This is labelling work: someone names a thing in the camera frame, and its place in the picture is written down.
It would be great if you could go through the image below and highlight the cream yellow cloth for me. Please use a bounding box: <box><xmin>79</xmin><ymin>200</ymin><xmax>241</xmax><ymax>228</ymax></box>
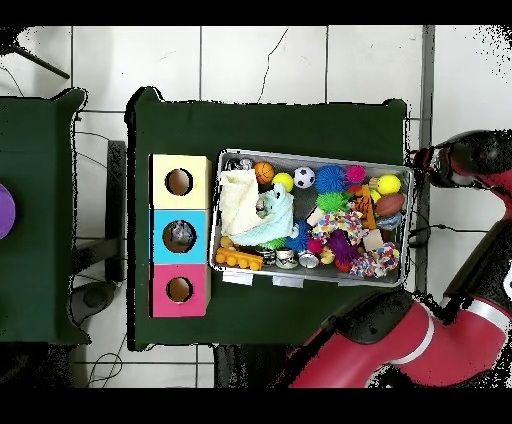
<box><xmin>219</xmin><ymin>168</ymin><xmax>265</xmax><ymax>237</ymax></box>

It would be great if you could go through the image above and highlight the mint green cloth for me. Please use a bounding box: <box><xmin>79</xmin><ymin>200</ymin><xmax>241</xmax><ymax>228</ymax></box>
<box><xmin>231</xmin><ymin>183</ymin><xmax>297</xmax><ymax>248</ymax></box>

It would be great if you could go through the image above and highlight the orange rubber toy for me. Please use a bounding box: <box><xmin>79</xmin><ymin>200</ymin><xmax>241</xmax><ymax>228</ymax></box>
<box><xmin>214</xmin><ymin>244</ymin><xmax>265</xmax><ymax>273</ymax></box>

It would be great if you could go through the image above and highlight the clear mesh bin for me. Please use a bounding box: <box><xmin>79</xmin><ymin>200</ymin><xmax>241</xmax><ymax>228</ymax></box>
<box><xmin>208</xmin><ymin>149</ymin><xmax>417</xmax><ymax>290</ymax></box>

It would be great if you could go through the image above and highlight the wooden box with three holes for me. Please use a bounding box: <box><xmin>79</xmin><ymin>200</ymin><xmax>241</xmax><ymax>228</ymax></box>
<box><xmin>149</xmin><ymin>152</ymin><xmax>214</xmax><ymax>320</ymax></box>

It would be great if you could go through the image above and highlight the yellow ball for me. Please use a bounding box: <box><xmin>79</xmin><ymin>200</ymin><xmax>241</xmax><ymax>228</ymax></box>
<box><xmin>272</xmin><ymin>171</ymin><xmax>295</xmax><ymax>194</ymax></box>

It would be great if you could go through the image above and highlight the small orange basketball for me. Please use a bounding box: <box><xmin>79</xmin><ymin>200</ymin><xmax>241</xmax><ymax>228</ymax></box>
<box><xmin>253</xmin><ymin>161</ymin><xmax>277</xmax><ymax>185</ymax></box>

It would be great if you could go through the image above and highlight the small soccer ball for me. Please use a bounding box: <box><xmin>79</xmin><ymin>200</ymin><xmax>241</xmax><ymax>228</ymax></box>
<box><xmin>293</xmin><ymin>166</ymin><xmax>317</xmax><ymax>190</ymax></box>

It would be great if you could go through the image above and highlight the blue spiky ball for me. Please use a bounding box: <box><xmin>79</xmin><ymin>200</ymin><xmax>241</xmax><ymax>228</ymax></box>
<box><xmin>313</xmin><ymin>163</ymin><xmax>348</xmax><ymax>196</ymax></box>

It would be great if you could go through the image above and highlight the polka dot cloth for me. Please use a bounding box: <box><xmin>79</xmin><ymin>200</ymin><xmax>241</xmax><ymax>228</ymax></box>
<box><xmin>310</xmin><ymin>211</ymin><xmax>368</xmax><ymax>246</ymax></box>

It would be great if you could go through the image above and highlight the pink spiky ball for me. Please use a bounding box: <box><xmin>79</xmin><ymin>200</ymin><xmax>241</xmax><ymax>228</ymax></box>
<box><xmin>345</xmin><ymin>164</ymin><xmax>369</xmax><ymax>185</ymax></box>

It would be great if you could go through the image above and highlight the brown toy football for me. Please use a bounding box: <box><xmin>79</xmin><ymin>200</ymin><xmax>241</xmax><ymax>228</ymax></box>
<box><xmin>375</xmin><ymin>192</ymin><xmax>406</xmax><ymax>219</ymax></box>

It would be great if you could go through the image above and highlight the green side table cloth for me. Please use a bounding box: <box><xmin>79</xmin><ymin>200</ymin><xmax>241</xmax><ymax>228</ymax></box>
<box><xmin>0</xmin><ymin>87</ymin><xmax>91</xmax><ymax>348</ymax></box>

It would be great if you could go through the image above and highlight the purple disc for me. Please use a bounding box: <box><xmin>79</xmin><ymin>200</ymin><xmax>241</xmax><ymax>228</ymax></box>
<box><xmin>0</xmin><ymin>182</ymin><xmax>18</xmax><ymax>241</ymax></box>

